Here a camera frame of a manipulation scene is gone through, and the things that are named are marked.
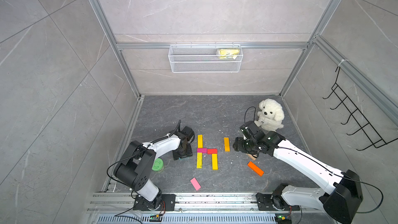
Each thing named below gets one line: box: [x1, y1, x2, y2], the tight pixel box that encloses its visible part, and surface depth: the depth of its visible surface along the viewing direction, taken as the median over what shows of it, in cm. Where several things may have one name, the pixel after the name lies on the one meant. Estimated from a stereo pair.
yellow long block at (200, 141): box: [197, 134, 204, 149], surface depth 95 cm
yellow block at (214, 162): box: [211, 153, 219, 171], surface depth 87 cm
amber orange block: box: [223, 136, 231, 152], surface depth 94 cm
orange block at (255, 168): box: [247, 160, 265, 177], surface depth 85 cm
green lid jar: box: [151, 157, 164, 172], surface depth 83 cm
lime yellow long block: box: [196, 152, 203, 169], surface depth 87 cm
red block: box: [206, 148, 219, 155], surface depth 92 cm
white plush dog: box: [253, 98, 285, 132], surface depth 91 cm
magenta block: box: [196, 147, 208, 153], surface depth 92 cm
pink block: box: [189, 177, 202, 191], surface depth 80 cm
